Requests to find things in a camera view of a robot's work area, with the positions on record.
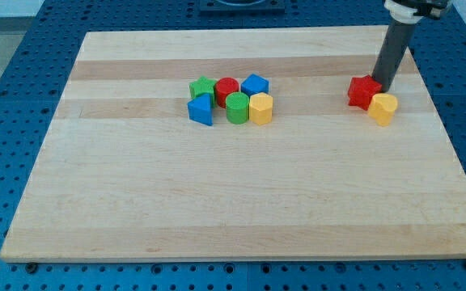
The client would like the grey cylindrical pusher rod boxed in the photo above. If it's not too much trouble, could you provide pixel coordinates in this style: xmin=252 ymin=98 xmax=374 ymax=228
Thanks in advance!
xmin=371 ymin=19 xmax=416 ymax=92

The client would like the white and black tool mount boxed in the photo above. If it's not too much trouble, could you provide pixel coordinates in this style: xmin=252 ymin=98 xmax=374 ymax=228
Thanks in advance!
xmin=383 ymin=0 xmax=453 ymax=24

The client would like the yellow heart block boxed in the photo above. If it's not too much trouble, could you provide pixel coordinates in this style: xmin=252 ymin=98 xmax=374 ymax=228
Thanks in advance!
xmin=367 ymin=93 xmax=398 ymax=127

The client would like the light wooden board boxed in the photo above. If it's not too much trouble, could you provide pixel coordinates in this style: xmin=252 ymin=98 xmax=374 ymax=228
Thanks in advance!
xmin=0 ymin=26 xmax=466 ymax=263

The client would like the red star block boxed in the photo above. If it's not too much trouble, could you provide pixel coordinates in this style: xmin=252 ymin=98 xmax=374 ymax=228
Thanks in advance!
xmin=347 ymin=75 xmax=382 ymax=111

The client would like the yellow hexagon block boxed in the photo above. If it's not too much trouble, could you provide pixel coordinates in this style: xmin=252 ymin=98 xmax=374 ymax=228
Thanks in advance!
xmin=249 ymin=92 xmax=273 ymax=125

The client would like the blue cube block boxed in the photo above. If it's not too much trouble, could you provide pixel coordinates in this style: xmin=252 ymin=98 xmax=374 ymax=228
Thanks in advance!
xmin=240 ymin=74 xmax=269 ymax=96

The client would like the green cylinder block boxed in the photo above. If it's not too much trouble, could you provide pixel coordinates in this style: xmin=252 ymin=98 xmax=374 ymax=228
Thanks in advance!
xmin=226 ymin=92 xmax=249 ymax=124

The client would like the red cylinder block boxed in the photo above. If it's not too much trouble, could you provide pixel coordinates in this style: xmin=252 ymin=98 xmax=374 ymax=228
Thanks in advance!
xmin=214 ymin=77 xmax=239 ymax=108

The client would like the green star block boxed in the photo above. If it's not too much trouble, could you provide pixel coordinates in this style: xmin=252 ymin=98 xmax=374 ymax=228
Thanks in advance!
xmin=189 ymin=76 xmax=217 ymax=108

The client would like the blue triangle block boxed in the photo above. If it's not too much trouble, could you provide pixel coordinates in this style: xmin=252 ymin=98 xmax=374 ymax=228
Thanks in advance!
xmin=187 ymin=94 xmax=213 ymax=126

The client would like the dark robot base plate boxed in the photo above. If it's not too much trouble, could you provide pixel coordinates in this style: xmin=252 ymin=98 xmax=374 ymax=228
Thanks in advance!
xmin=197 ymin=0 xmax=286 ymax=14

